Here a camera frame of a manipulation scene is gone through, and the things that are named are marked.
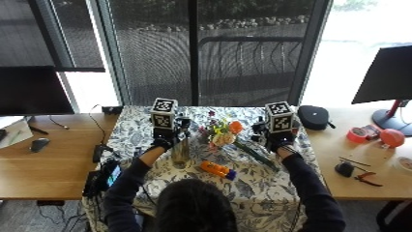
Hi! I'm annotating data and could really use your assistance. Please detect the person's right hand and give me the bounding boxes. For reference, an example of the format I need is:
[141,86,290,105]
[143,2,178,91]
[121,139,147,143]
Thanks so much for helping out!
[249,116,298,153]

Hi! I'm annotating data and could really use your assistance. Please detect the person's left hand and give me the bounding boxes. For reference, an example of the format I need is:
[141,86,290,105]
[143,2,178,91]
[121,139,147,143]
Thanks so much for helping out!
[150,116,193,152]

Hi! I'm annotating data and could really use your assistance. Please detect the clear glass vase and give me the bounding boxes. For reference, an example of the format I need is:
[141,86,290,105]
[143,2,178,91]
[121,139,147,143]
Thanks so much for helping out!
[170,129,191,170]

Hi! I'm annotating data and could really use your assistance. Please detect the flower bouquet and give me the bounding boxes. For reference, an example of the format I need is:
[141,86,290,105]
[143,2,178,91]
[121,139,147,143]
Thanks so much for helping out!
[198,110,281,172]

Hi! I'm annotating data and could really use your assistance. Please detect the white marker cube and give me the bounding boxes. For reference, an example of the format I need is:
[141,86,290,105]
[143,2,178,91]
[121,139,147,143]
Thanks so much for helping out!
[263,101,294,134]
[149,98,178,131]

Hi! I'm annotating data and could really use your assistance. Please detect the black zip case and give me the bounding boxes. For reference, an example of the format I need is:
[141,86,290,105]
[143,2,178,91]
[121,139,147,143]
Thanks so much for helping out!
[295,104,337,131]

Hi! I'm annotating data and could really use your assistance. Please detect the black box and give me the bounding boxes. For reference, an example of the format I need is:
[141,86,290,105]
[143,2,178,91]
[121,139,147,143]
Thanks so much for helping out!
[99,105,125,115]

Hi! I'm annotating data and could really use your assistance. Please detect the orange glue bottle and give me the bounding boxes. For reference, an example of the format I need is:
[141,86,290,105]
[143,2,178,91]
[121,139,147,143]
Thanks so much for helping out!
[199,160,238,182]

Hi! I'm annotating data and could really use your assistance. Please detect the black phone with lit screen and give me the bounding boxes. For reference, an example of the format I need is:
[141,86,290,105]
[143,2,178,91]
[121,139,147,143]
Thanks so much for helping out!
[99,160,123,189]

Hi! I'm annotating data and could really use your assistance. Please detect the small black device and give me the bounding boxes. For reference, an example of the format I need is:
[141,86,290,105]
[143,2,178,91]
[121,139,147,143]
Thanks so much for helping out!
[333,160,355,178]

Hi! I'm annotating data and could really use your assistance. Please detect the red tape roll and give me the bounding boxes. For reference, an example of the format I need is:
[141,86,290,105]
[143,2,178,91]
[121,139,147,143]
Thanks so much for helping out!
[345,127,370,145]

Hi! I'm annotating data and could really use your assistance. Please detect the black pencil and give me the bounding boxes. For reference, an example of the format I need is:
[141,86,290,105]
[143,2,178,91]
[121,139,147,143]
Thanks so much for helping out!
[337,156,371,167]

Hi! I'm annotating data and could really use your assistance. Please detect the blue floral tablecloth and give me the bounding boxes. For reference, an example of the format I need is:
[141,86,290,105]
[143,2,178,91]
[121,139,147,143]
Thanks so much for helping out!
[81,105,326,232]

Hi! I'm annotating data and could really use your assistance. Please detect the the person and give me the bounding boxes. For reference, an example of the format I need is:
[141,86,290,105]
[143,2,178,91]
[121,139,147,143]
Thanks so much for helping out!
[101,116,347,232]

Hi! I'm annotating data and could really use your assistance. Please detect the red ball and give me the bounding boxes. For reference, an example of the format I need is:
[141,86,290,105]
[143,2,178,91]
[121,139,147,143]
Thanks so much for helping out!
[378,128,406,149]

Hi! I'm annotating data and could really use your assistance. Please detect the black computer mouse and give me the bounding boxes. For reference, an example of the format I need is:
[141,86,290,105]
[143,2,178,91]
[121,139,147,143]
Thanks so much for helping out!
[29,137,51,154]

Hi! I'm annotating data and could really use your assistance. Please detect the white tape roll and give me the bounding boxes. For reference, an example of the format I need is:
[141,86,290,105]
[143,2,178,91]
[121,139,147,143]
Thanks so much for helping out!
[394,156,412,172]

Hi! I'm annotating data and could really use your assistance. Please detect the black monitor with red stand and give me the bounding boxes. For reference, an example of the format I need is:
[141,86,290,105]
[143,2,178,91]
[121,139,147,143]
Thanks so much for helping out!
[350,44,412,137]

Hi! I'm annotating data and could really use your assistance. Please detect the white paper sheet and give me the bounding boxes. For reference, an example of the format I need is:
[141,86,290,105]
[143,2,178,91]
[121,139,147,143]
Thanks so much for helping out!
[0,116,34,150]

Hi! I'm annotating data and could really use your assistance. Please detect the black chair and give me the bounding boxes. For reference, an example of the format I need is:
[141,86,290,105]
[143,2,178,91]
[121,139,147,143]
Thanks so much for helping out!
[374,200,412,232]

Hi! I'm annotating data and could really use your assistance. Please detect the black cable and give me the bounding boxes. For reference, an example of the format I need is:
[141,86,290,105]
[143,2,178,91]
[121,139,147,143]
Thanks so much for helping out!
[87,103,107,147]

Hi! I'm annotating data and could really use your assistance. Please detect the red-handled pliers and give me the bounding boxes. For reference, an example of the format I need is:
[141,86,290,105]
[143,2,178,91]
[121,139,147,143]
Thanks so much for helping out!
[354,171,383,188]

